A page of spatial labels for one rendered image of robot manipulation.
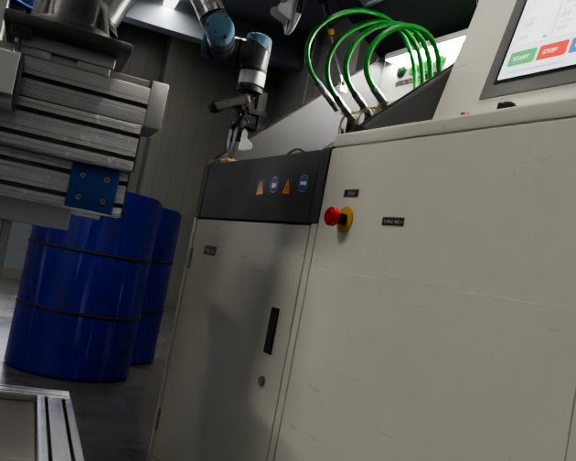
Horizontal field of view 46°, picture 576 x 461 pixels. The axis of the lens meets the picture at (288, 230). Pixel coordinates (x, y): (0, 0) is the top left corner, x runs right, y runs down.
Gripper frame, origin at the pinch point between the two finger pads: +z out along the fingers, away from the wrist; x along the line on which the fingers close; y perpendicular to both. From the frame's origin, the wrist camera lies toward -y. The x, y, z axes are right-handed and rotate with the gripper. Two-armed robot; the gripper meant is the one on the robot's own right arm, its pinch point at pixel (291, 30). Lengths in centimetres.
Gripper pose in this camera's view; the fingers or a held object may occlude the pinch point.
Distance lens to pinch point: 168.6
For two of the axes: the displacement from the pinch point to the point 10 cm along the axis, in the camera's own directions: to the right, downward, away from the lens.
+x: 4.8, 0.4, -8.7
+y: -8.6, -1.9, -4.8
